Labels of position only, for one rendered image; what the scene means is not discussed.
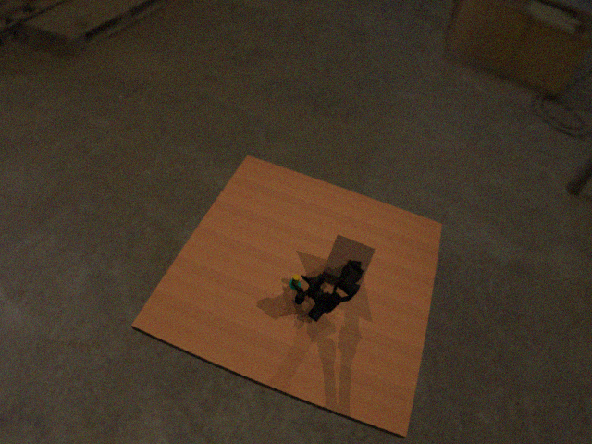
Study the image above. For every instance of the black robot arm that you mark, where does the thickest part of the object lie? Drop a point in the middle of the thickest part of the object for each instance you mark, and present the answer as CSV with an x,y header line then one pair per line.
x,y
328,301

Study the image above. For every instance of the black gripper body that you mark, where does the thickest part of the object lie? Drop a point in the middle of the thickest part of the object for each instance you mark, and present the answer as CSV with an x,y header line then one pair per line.
x,y
299,298

